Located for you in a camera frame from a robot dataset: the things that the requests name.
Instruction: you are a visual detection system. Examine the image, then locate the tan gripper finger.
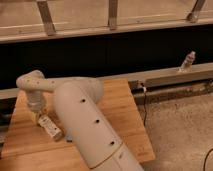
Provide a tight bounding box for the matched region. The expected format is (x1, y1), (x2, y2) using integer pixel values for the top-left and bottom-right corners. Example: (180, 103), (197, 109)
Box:
(32, 112), (41, 125)

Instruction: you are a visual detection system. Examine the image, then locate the white plastic bottle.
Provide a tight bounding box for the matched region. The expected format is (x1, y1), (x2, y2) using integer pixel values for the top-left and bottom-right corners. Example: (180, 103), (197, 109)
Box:
(38, 115), (63, 141)

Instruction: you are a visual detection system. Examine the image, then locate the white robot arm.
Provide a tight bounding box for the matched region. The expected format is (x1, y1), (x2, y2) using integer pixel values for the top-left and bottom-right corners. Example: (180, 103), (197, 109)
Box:
(16, 70), (144, 171)

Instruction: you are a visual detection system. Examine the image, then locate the clear bottle on ledge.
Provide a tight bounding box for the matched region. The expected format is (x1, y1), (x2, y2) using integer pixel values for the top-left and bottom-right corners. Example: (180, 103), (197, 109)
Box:
(178, 51), (196, 73)

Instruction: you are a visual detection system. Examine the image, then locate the wooden table board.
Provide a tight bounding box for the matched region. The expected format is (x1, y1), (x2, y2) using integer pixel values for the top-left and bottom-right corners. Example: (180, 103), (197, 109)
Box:
(0, 79), (155, 171)

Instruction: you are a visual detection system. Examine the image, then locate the blue sponge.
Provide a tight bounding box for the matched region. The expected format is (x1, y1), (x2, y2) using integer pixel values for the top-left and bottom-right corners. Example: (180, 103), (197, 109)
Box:
(65, 135), (73, 143)

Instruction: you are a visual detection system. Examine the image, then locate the left metal railing post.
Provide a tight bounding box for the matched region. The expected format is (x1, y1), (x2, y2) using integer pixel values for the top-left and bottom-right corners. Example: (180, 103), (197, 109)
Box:
(36, 0), (56, 36)

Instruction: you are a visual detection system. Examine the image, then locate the metal railing post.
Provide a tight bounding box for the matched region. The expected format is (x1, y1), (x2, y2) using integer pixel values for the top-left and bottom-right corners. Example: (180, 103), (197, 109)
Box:
(36, 0), (56, 36)
(186, 0), (206, 23)
(108, 0), (118, 30)

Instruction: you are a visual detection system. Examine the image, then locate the middle metal railing post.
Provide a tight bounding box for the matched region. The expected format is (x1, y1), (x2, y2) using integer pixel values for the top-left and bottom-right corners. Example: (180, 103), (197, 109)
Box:
(108, 0), (118, 30)

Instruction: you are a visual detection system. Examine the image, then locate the right metal railing post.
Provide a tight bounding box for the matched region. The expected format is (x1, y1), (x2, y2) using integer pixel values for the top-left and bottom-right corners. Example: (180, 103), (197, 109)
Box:
(186, 0), (206, 23)

